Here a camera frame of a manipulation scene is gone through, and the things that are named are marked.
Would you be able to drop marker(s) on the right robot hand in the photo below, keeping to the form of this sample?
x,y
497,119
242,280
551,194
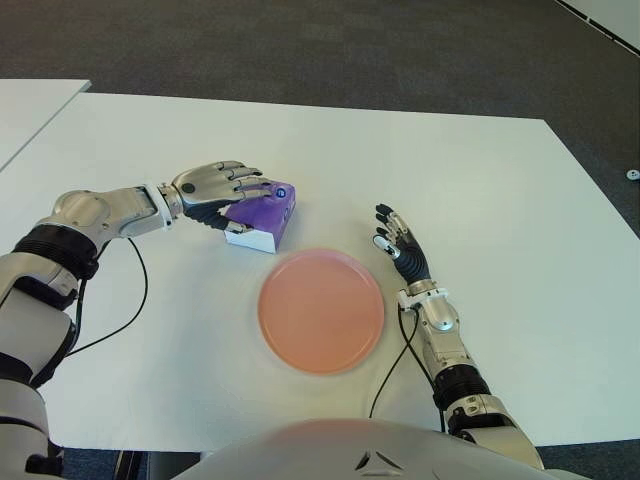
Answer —
x,y
412,260

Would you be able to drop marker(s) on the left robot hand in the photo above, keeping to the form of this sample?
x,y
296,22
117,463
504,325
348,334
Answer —
x,y
205,185

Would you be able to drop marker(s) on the purple tissue paper pack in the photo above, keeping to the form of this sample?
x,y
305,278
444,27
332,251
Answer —
x,y
265,215

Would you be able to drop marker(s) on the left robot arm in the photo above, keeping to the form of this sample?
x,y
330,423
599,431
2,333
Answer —
x,y
85,215

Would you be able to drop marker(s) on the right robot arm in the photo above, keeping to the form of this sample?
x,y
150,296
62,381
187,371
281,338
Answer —
x,y
450,350

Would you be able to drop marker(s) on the pink round plate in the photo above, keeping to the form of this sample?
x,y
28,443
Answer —
x,y
320,312

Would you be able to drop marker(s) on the white neighbouring table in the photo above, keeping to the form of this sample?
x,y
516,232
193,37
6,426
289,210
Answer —
x,y
30,110

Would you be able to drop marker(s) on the silver robot torso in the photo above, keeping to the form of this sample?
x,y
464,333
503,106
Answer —
x,y
360,450

